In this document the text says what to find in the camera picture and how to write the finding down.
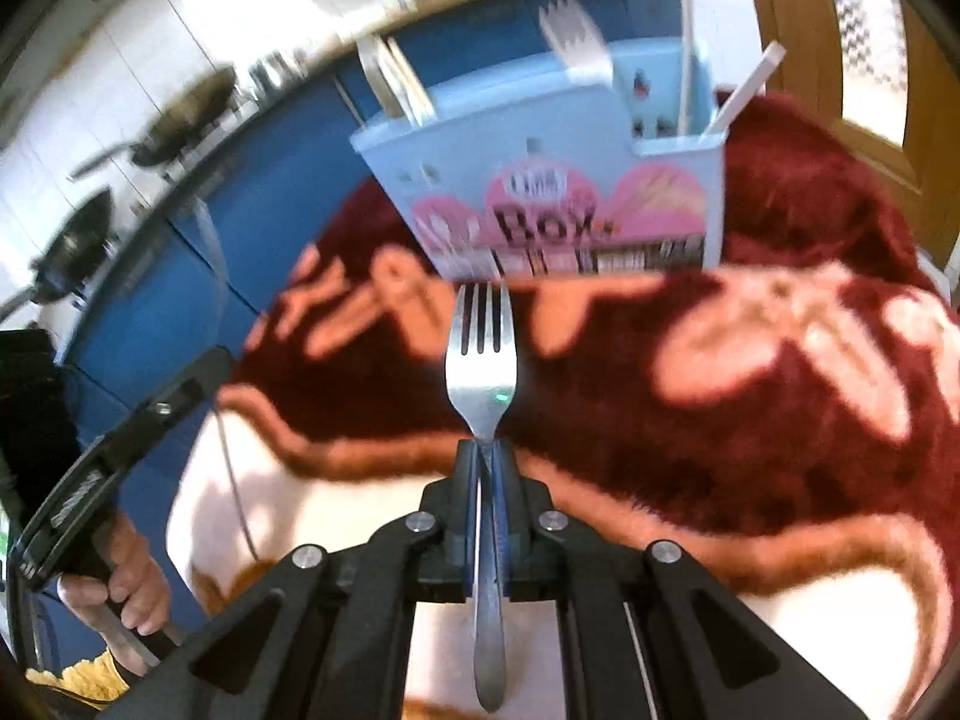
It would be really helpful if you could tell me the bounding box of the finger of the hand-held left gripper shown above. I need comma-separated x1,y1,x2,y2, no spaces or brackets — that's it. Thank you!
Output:
142,347,235,452

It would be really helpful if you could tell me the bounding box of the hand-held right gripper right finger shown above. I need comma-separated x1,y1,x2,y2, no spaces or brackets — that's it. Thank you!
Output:
491,439,863,720

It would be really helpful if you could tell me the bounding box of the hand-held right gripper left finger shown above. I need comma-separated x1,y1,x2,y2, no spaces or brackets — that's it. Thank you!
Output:
112,439,481,720

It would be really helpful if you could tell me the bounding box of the large metal fork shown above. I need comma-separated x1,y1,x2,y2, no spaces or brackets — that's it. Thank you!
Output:
444,281,518,713

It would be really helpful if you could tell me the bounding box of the blue plastic utensil holder box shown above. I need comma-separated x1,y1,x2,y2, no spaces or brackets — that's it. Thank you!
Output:
351,41,728,282

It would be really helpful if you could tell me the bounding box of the small metal fork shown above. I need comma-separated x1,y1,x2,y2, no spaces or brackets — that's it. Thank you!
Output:
538,0,616,87

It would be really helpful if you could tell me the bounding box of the silver white chopstick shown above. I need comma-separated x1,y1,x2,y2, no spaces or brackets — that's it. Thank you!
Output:
701,41,787,140

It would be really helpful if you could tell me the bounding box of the person's left hand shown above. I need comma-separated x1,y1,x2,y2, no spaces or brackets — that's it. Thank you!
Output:
58,517,177,680

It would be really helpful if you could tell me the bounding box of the red floral printed blanket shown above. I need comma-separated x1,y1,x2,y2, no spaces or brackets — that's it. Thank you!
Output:
169,90,953,720

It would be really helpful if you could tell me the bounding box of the black frying pan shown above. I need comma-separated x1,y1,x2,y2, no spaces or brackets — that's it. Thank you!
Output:
0,187,115,316

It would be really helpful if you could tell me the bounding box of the blue cabinet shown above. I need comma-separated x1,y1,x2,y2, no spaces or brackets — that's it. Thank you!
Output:
60,0,687,391

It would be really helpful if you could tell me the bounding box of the yellow clothing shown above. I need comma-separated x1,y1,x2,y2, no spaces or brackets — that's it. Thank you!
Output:
26,649,132,710

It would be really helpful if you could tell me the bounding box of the dark wok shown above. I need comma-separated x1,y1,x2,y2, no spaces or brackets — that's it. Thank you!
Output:
71,67,241,181

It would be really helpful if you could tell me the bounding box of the wooden door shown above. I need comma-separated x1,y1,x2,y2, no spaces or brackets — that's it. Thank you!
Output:
739,0,960,263

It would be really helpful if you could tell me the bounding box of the thin grey cable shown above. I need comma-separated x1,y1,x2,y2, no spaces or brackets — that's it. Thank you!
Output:
214,390,260,567

